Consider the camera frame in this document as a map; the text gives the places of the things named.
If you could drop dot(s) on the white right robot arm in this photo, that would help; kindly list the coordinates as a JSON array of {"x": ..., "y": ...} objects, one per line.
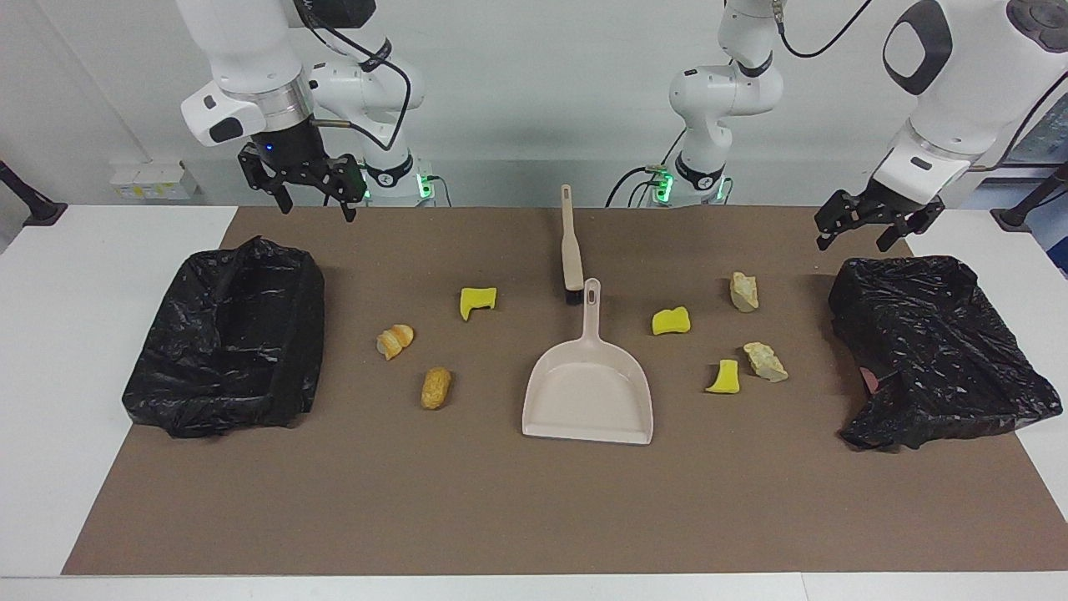
[{"x": 250, "y": 50}]

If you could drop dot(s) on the beige brush with black bristles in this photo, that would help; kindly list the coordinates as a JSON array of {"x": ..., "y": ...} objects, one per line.
[{"x": 572, "y": 259}]

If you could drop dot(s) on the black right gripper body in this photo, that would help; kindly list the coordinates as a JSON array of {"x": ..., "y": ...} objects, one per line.
[{"x": 296, "y": 159}]

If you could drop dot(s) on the brown table mat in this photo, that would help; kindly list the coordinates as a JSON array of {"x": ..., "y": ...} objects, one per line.
[{"x": 534, "y": 501}]

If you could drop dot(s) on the yellow sponge piece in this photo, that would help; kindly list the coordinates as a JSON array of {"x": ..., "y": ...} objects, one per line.
[
  {"x": 671, "y": 321},
  {"x": 476, "y": 302},
  {"x": 726, "y": 378}
]

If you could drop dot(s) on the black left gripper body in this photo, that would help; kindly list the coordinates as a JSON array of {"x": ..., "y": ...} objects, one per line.
[{"x": 884, "y": 204}]

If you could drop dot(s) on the brown oval bread roll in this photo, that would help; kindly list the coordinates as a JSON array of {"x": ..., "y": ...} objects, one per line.
[{"x": 435, "y": 388}]

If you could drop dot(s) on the black trash bag bin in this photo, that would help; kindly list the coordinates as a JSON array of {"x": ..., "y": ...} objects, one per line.
[
  {"x": 225, "y": 334},
  {"x": 943, "y": 351}
]

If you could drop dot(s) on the white wall socket box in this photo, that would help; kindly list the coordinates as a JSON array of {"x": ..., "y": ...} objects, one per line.
[{"x": 154, "y": 179}]

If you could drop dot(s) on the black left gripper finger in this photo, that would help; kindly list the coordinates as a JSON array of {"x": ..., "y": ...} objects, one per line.
[
  {"x": 894, "y": 235},
  {"x": 826, "y": 236}
]

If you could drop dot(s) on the pale flaky bread piece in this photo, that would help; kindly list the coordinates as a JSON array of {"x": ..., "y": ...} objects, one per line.
[{"x": 764, "y": 361}]

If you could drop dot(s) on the pink plastic bin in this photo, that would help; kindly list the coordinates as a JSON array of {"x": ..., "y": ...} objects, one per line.
[{"x": 870, "y": 381}]

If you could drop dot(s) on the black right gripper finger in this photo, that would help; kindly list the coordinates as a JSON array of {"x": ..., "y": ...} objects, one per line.
[
  {"x": 282, "y": 199},
  {"x": 348, "y": 209}
]

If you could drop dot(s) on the blue grey background panel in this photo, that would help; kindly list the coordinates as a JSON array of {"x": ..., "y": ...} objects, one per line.
[{"x": 1047, "y": 133}]

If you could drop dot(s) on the orange striped croissant piece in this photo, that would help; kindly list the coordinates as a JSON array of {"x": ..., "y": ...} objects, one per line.
[{"x": 395, "y": 340}]

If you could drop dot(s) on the beige plastic dustpan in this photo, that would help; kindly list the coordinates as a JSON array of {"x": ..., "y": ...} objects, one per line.
[{"x": 588, "y": 401}]

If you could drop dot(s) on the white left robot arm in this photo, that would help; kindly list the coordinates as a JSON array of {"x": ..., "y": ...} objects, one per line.
[{"x": 959, "y": 83}]

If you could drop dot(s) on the black stand leg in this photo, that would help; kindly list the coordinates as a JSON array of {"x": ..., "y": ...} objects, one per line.
[
  {"x": 37, "y": 210},
  {"x": 1014, "y": 219}
]

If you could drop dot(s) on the pale striped bread piece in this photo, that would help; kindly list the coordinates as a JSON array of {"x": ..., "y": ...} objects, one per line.
[{"x": 743, "y": 292}]

